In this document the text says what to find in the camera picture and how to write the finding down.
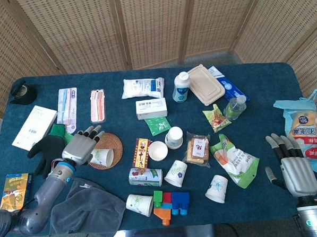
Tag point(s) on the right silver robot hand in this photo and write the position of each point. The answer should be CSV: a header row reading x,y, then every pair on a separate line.
x,y
299,174

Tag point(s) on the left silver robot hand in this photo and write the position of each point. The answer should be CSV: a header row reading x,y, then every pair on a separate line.
x,y
79,149

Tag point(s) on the paper cup with blue flowers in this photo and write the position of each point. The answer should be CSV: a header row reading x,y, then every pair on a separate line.
x,y
104,156

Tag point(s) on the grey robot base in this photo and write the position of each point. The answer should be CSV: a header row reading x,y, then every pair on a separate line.
x,y
159,236

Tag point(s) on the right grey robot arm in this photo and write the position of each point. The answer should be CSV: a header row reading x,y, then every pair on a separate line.
x,y
312,219

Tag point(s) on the paper cup green flower print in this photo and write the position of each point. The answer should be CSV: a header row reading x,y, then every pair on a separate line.
x,y
137,203

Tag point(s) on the paper cup large blue flower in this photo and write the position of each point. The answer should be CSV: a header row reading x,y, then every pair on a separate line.
x,y
217,188

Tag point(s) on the paper cup leaf and flower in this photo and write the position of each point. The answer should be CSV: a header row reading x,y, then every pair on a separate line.
x,y
176,173

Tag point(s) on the black and green work glove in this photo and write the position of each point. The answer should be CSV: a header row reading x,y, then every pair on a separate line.
x,y
48,150

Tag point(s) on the round woven rattan coaster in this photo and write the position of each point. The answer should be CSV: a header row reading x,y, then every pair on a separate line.
x,y
112,142

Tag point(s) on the pink blue toothbrush pack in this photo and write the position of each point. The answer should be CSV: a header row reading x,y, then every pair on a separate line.
x,y
67,107

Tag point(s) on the light blue sponge bag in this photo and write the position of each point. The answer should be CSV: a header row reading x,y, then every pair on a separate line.
x,y
308,132

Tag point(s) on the orange toothbrush pack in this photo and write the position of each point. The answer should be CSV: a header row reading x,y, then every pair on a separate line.
x,y
98,105

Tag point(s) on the flat white box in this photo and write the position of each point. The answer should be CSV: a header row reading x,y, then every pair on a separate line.
x,y
34,127

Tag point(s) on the grey towel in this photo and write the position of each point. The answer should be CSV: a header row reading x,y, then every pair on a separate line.
x,y
83,207

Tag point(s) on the red and yellow spice box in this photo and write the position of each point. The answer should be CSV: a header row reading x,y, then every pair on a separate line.
x,y
141,154

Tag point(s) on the green white orange snack bag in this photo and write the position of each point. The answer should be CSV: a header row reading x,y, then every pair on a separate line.
x,y
235,162

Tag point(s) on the green and white drink can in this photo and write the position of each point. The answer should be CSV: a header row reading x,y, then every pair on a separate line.
x,y
145,176

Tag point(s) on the teal table cloth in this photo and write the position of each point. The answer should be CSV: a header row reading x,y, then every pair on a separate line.
x,y
254,113

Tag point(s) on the yellow printed box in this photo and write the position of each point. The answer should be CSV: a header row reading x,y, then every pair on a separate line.
x,y
13,192

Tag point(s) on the black tape roll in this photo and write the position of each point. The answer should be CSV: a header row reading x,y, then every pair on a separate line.
x,y
23,93

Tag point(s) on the green sachet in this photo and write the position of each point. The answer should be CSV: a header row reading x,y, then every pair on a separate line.
x,y
157,125

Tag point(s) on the white medicine box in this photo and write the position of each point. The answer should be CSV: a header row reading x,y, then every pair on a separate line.
x,y
151,108

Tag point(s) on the white soft tissue pack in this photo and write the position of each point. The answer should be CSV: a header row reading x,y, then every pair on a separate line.
x,y
141,88

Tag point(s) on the green toy block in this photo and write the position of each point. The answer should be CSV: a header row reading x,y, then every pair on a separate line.
x,y
157,195

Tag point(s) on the clear bottle with green label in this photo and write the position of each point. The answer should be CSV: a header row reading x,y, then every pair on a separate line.
x,y
235,107

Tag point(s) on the stack of inverted paper cups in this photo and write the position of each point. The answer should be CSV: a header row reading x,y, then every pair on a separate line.
x,y
173,139

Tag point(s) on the small green snack packet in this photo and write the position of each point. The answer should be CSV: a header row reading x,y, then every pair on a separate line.
x,y
217,119

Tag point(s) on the red toy block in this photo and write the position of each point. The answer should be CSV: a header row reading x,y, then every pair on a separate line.
x,y
167,197

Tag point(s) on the bread in clear bag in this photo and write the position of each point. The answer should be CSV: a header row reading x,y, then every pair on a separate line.
x,y
198,149

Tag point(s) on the light blue toy block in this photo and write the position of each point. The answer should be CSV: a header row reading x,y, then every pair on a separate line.
x,y
167,205

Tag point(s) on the orange toy block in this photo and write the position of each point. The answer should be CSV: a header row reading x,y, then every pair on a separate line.
x,y
162,214

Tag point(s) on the blue and white mask box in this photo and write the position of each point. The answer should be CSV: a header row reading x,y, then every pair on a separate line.
x,y
231,86

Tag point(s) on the dark blue toy block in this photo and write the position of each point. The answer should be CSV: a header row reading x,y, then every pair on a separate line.
x,y
180,198

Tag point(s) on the white blue yogurt bottle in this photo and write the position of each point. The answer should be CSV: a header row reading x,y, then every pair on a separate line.
x,y
181,90

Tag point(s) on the beige lidded lunch box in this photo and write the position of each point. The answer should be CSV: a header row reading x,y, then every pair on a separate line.
x,y
205,84

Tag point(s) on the woven folding screen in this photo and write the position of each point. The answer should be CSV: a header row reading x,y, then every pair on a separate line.
x,y
153,25

